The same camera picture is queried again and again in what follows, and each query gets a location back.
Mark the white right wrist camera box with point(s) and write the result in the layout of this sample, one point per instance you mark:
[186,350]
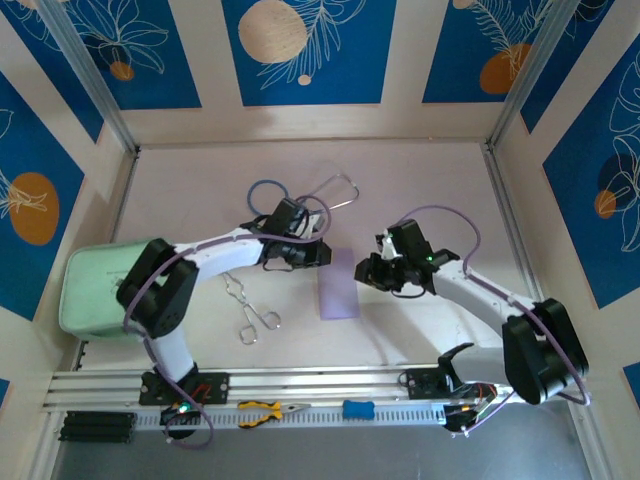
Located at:
[387,247]

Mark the metal crucible tongs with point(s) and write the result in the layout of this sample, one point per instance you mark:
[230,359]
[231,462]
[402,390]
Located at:
[247,306]

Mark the aluminium corner post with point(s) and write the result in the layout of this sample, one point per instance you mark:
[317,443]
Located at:
[90,70]
[530,70]

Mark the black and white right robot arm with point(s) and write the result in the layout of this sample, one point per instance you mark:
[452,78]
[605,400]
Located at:
[475,290]

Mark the aluminium mounting rail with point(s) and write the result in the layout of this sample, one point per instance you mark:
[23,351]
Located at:
[325,382]

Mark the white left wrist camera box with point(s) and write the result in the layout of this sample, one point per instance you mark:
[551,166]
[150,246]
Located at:
[312,225]

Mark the aluminium table edge rail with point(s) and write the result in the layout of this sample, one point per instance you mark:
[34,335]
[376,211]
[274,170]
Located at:
[504,200]
[122,205]

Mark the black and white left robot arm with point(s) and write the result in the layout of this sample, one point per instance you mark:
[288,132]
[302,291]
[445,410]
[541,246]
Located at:
[220,255]

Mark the black ribbed block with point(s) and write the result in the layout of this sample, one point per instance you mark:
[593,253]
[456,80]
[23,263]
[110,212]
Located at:
[97,427]

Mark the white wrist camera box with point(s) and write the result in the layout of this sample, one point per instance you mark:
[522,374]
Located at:
[312,225]
[387,247]

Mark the blue stethoscope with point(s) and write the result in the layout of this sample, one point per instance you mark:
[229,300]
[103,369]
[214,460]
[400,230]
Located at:
[249,199]

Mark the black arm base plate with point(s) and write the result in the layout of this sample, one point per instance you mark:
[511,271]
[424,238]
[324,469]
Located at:
[217,387]
[417,382]

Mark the mint green zip pouch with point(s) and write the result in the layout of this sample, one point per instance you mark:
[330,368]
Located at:
[90,295]

